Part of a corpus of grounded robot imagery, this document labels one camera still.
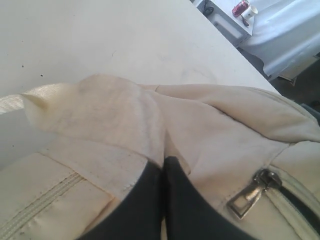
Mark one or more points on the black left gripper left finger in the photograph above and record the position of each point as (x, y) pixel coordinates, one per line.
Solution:
(139, 216)

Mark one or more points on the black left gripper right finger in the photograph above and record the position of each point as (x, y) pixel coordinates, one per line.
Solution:
(187, 215)

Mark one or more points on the cream fabric duffel bag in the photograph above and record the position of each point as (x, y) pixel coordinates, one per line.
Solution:
(253, 155)

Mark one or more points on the white paper cup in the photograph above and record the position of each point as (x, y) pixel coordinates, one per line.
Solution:
(250, 12)

